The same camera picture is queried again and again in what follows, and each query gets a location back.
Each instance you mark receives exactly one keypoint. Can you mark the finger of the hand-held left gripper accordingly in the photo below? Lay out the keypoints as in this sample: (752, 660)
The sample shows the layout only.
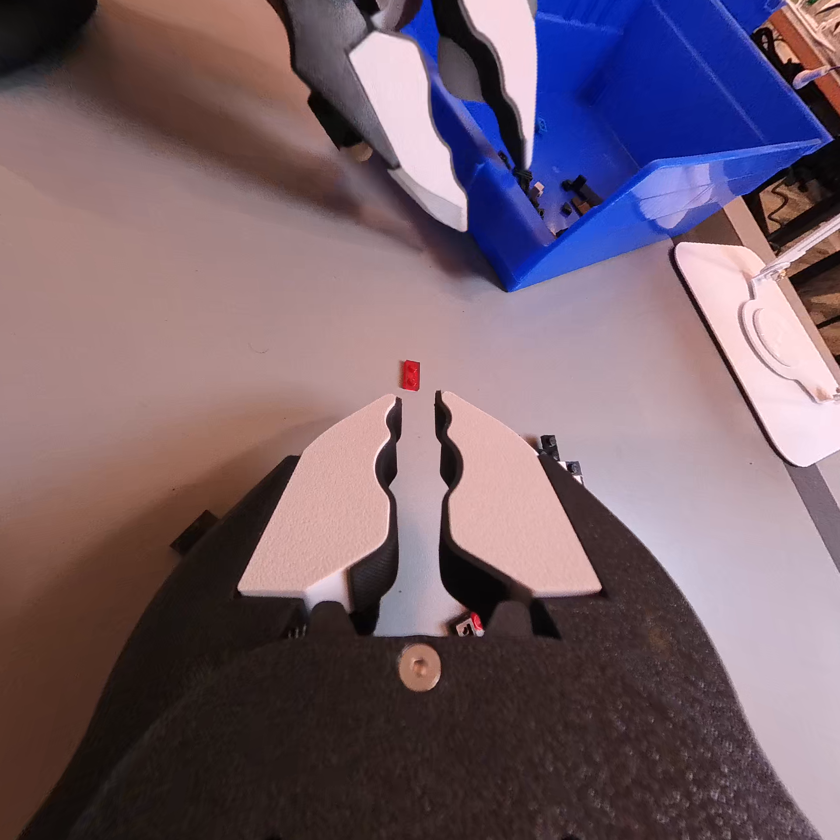
(505, 66)
(407, 118)

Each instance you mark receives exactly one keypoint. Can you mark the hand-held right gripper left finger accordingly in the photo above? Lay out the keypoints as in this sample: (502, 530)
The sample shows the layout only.
(322, 525)

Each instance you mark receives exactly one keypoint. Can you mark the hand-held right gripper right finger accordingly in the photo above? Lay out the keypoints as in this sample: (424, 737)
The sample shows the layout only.
(519, 525)

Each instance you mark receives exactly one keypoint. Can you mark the large blue plastic bin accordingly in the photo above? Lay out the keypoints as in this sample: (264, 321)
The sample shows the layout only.
(683, 118)

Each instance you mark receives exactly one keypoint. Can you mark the small black brick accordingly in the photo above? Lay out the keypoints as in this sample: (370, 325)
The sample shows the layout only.
(193, 529)

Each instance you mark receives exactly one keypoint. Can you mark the small red plate brick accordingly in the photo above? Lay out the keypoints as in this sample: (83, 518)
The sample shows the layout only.
(411, 376)

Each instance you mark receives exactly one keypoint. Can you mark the white book stand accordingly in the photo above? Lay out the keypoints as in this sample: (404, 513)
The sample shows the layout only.
(775, 341)

